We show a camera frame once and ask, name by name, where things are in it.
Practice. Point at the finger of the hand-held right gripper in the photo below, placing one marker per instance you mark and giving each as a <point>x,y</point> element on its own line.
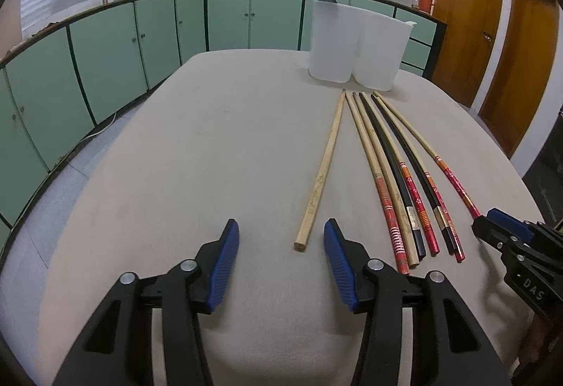
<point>490,232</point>
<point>512,223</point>

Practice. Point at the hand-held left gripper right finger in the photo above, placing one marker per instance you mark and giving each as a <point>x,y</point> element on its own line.
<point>341,271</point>

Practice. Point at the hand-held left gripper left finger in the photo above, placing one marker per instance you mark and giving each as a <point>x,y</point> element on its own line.
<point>224,267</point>

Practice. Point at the translucent plastic container with spout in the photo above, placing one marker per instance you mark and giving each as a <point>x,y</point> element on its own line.
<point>380,56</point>

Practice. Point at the tall translucent plastic container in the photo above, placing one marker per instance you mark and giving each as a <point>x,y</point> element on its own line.
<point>330,43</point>

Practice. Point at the beige tablecloth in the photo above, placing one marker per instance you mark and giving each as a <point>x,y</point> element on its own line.
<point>220,148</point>

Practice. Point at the wooden door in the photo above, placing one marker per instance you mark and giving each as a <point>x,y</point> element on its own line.
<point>462,16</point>
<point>519,60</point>

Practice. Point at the green lower kitchen cabinets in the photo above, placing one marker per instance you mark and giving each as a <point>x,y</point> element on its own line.
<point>110,43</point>

